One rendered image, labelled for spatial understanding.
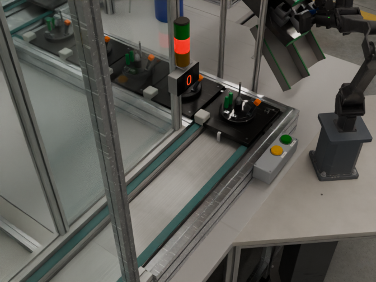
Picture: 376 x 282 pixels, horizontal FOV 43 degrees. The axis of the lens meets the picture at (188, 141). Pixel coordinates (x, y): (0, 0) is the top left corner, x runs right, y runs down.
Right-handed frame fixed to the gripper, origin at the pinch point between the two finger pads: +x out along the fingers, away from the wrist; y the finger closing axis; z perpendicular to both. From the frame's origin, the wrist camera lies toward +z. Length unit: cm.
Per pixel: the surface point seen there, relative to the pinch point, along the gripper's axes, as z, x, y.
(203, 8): -15, 97, -32
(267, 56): -15.6, 13.4, 7.3
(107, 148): 12, -44, 108
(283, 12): 1.5, 7.3, 3.6
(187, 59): -1, 7, 50
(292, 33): -7.3, 6.3, 0.3
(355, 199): -56, -34, 18
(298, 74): -26.7, 8.9, -5.2
